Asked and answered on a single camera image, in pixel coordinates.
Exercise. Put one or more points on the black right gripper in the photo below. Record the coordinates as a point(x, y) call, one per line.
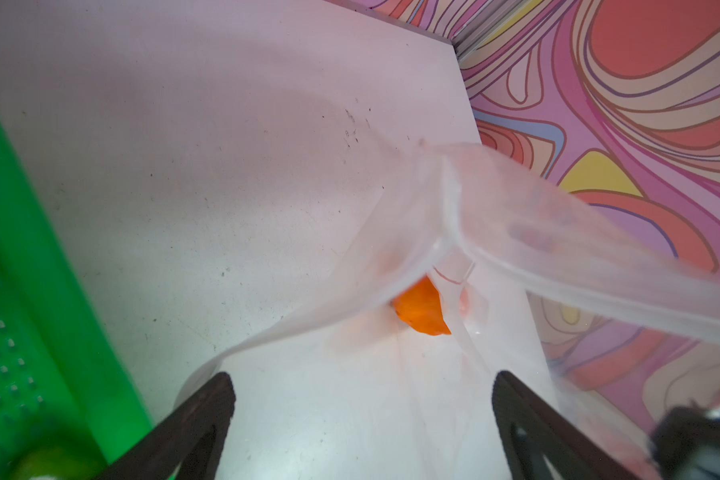
point(685, 444)

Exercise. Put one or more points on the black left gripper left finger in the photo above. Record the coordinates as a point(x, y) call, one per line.
point(188, 444)

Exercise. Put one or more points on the clear zip top bag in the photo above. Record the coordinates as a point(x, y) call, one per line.
point(600, 299)

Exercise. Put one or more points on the green lettuce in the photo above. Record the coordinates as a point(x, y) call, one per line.
point(57, 462)

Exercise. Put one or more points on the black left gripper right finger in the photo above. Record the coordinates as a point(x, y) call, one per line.
point(538, 441)

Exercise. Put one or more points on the green plastic basket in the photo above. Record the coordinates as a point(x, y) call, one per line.
point(60, 381)

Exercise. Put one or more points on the orange bell pepper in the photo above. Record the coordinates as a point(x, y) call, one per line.
point(420, 308)

